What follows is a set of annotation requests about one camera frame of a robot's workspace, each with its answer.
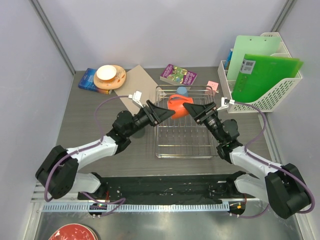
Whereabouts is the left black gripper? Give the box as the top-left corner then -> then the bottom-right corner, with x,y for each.
125,100 -> 175,138

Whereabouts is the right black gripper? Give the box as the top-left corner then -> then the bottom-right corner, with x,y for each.
183,101 -> 224,143

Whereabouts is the orange cup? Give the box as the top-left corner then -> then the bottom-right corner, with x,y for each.
167,94 -> 194,120

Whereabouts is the grey mug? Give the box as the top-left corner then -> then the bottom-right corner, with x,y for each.
132,129 -> 145,139

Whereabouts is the beige bird plate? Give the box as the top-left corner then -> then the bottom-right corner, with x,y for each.
93,65 -> 127,90

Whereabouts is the orange white bowl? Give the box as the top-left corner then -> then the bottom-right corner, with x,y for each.
96,65 -> 117,81

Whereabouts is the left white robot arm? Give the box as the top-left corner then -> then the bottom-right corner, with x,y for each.
35,100 -> 175,202

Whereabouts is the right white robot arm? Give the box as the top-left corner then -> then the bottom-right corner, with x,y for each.
183,102 -> 316,219

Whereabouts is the blue cup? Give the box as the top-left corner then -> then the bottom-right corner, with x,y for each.
175,86 -> 189,98

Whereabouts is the beige cardboard notebook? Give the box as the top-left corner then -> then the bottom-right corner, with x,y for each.
114,65 -> 158,105

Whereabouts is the purple treehouse book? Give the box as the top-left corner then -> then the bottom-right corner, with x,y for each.
159,64 -> 197,87

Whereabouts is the blue book in organizer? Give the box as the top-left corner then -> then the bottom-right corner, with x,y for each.
224,48 -> 234,70

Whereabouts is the bright green folder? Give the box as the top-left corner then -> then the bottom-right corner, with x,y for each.
231,54 -> 304,103

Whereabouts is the blue Jane Eyre book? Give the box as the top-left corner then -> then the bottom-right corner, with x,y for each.
78,68 -> 112,95

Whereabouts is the light green clipboard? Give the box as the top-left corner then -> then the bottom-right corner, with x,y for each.
226,35 -> 282,81

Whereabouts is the red round plate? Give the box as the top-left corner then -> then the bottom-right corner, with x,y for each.
49,223 -> 98,240

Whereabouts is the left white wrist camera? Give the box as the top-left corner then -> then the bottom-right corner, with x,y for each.
128,90 -> 144,108

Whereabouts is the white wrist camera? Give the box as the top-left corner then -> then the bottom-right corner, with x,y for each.
128,90 -> 144,108
217,97 -> 235,111

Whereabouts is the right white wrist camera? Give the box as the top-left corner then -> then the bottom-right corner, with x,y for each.
217,97 -> 235,111

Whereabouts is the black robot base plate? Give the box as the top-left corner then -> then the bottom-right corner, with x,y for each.
91,174 -> 253,205

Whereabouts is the slotted cable duct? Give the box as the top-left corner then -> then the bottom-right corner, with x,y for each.
42,201 -> 230,213

